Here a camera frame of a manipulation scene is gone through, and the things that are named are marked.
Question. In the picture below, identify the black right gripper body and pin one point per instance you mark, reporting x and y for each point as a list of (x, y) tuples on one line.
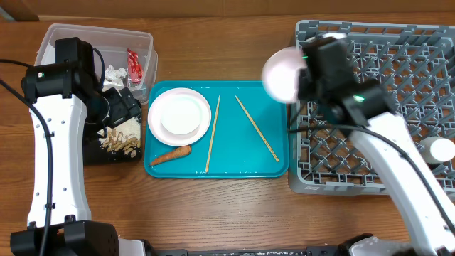
[(307, 86)]

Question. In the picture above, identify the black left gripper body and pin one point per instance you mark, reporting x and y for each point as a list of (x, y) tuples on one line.
[(120, 109)]

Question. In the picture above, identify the white tissue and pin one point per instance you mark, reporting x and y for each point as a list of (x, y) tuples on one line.
[(115, 77)]

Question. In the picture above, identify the rice and peanuts pile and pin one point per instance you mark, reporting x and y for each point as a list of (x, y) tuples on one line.
[(124, 139)]

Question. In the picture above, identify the red snack wrapper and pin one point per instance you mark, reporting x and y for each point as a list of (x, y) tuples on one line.
[(134, 68)]

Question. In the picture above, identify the white upturned bowl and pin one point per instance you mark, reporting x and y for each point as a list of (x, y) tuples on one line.
[(281, 72)]

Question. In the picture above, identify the white paper cup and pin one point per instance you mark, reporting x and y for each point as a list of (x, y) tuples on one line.
[(437, 150)]

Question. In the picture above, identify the white bowl with food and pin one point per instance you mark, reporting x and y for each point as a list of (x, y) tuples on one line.
[(180, 115)]

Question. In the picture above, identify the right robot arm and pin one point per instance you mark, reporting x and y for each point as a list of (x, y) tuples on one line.
[(365, 113)]

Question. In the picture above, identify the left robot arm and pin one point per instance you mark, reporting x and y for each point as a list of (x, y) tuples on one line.
[(69, 108)]

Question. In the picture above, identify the clear plastic waste bin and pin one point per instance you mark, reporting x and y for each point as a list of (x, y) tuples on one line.
[(113, 45)]

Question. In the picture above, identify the grey dishwasher rack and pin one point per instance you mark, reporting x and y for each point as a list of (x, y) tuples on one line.
[(416, 65)]

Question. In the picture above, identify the black tray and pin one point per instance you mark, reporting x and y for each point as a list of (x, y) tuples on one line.
[(93, 154)]

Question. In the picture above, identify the white plate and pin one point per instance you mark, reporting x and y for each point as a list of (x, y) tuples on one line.
[(165, 137)]

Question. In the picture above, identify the orange carrot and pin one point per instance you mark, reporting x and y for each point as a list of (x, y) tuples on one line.
[(177, 153)]

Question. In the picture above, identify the right wooden chopstick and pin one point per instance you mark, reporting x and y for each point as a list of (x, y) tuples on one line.
[(263, 138)]

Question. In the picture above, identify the wooden chopstick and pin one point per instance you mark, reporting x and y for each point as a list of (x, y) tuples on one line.
[(212, 135), (263, 138)]

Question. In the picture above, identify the left wooden chopstick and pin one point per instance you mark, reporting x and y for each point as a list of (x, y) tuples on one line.
[(212, 135)]

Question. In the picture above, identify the teal serving tray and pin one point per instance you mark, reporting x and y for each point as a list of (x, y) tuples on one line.
[(238, 151)]

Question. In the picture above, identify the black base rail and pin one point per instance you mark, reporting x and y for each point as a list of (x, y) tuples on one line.
[(327, 250)]

